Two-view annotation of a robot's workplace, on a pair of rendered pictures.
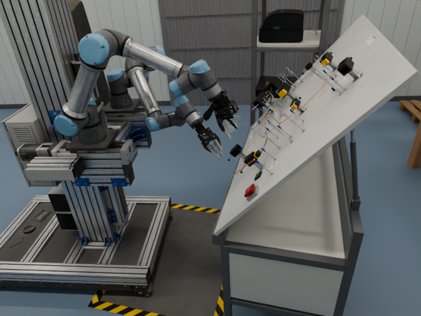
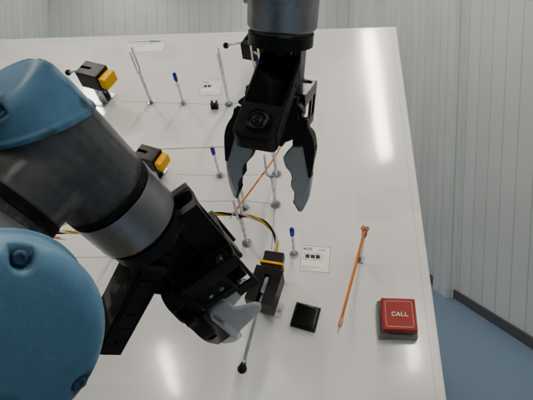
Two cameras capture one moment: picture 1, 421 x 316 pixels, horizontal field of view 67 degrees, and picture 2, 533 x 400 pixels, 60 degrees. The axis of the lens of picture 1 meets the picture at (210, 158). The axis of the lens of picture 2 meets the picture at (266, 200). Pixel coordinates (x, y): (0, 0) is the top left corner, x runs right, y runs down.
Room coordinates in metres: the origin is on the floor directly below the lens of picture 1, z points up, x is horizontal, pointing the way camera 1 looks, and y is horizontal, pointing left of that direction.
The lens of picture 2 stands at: (1.42, 0.47, 1.34)
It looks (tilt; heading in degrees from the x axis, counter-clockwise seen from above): 5 degrees down; 260
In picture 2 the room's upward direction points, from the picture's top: straight up
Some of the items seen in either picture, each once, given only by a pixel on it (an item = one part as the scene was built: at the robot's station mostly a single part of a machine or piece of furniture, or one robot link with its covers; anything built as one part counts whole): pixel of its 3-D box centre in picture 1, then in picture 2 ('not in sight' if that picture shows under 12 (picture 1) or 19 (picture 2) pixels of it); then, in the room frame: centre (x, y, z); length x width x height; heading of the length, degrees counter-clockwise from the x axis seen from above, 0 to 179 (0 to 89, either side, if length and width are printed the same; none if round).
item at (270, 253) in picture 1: (286, 230); not in sight; (1.57, -0.48, 0.40); 1.18 x 0.60 x 0.80; 163
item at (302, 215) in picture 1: (289, 207); not in sight; (1.57, -0.49, 0.60); 1.17 x 0.58 x 0.40; 163
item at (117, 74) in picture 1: (117, 80); not in sight; (2.09, 0.58, 1.33); 0.13 x 0.12 x 0.14; 119
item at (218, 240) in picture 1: (240, 172); not in sight; (1.66, -0.18, 0.83); 1.18 x 0.05 x 0.06; 163
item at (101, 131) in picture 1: (91, 130); not in sight; (1.60, 0.64, 1.21); 0.15 x 0.15 x 0.10
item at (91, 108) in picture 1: (84, 110); not in sight; (1.59, 0.65, 1.33); 0.13 x 0.12 x 0.14; 167
